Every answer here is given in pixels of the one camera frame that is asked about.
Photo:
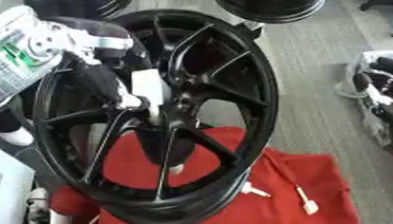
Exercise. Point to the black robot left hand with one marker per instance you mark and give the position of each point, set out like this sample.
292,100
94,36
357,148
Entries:
96,81

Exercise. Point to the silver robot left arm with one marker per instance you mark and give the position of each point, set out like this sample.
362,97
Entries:
11,61

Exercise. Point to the black spoked wheel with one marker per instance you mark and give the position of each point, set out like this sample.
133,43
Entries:
245,87

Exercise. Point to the white flat panel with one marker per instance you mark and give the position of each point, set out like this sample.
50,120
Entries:
5,184

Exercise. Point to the black parts in bag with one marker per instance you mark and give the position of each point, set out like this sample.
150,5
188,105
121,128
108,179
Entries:
392,81

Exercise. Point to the black post with white end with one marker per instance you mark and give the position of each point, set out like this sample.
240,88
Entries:
13,136

